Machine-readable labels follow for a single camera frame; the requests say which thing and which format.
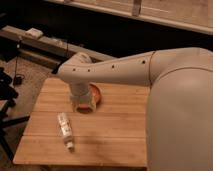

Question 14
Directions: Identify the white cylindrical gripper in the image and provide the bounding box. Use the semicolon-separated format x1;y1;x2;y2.
69;83;96;114

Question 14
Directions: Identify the small white bottle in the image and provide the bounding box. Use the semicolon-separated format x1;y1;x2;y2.
57;113;74;150

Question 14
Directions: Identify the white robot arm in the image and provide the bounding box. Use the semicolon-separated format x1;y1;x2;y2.
57;47;213;171

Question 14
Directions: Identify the orange ceramic bowl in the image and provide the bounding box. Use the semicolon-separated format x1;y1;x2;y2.
90;84;101;104

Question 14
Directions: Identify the black tripod stand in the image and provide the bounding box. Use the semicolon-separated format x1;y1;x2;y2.
0;67;30;160

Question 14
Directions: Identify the small white box on ledge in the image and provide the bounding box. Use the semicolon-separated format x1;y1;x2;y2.
26;28;43;38

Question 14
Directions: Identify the long wooden beam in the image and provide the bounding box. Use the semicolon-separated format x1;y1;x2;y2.
0;25;113;61

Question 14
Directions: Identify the black power adapter with cable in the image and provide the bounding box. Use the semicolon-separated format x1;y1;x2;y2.
13;37;22;87

